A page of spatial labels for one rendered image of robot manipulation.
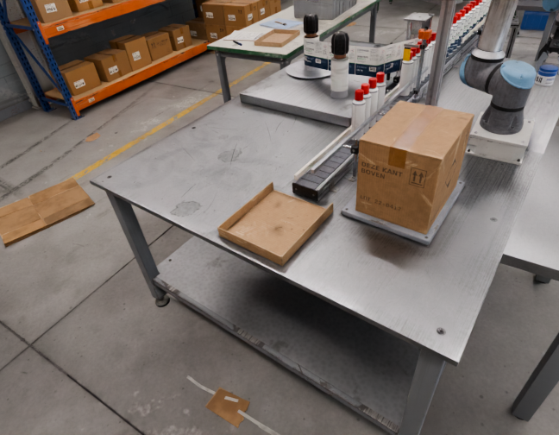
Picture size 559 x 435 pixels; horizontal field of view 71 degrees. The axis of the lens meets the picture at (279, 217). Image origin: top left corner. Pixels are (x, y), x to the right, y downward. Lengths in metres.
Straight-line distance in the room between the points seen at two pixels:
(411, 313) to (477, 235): 0.39
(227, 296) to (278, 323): 0.30
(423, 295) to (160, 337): 1.43
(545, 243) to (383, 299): 0.54
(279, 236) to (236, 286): 0.75
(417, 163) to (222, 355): 1.32
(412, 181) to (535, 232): 0.44
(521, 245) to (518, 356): 0.89
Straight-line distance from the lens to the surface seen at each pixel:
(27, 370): 2.39
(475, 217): 1.42
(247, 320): 1.83
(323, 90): 2.16
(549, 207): 1.55
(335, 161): 1.53
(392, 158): 1.17
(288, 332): 1.77
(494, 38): 1.71
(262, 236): 1.27
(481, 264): 1.26
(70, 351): 2.33
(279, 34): 3.53
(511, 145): 1.70
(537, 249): 1.37
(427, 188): 1.18
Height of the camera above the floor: 1.69
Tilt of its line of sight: 40 degrees down
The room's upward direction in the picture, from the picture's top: 6 degrees counter-clockwise
